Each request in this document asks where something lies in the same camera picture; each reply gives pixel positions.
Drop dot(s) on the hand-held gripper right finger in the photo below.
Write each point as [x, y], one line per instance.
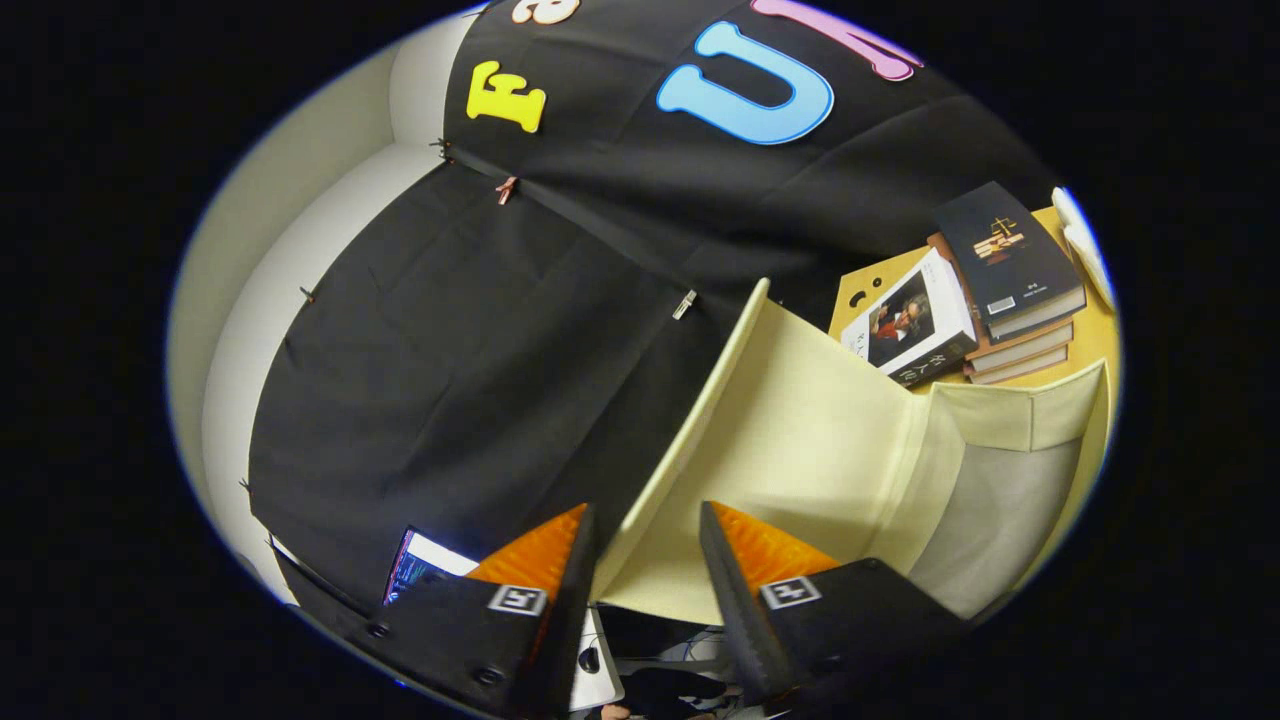
[735, 610]

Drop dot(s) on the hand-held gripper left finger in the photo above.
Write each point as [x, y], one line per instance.
[575, 600]

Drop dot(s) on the cream fabric storage box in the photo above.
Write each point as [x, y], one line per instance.
[800, 430]

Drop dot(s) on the black computer mouse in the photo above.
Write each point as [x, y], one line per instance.
[589, 659]

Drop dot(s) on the silver clip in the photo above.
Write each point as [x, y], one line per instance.
[684, 304]

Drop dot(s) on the white portrait cover book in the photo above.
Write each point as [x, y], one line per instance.
[905, 320]

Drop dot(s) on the copper clip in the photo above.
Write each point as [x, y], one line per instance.
[506, 190]

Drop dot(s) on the dark blue hardcover book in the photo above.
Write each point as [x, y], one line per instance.
[1000, 250]

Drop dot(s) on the white plush toy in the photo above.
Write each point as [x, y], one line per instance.
[1085, 245]

